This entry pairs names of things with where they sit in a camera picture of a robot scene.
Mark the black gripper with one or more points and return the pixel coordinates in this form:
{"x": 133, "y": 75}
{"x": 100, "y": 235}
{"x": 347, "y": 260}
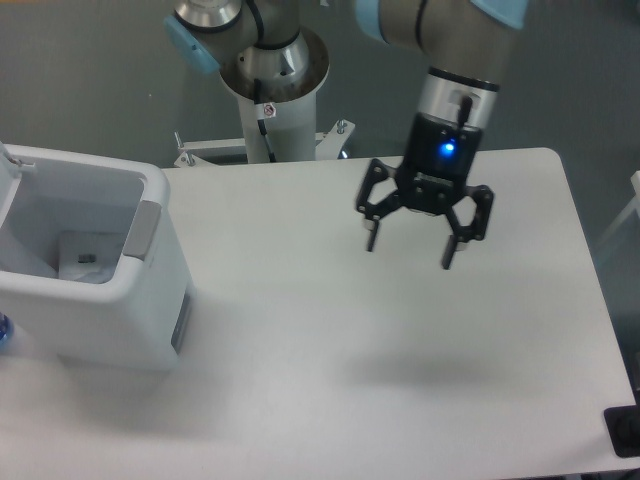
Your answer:
{"x": 437, "y": 170}

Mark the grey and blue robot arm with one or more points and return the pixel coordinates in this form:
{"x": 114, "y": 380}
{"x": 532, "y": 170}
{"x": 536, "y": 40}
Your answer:
{"x": 468, "y": 44}

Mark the white trash can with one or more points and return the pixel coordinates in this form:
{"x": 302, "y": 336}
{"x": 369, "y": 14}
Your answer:
{"x": 138, "y": 318}

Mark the black device at right edge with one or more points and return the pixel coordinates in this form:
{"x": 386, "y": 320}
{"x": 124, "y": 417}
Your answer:
{"x": 623, "y": 426}

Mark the white pedestal base frame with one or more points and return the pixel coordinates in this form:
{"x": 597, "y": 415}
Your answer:
{"x": 330, "y": 145}

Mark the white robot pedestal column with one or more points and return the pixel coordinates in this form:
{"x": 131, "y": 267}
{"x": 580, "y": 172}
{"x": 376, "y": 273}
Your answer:
{"x": 276, "y": 92}

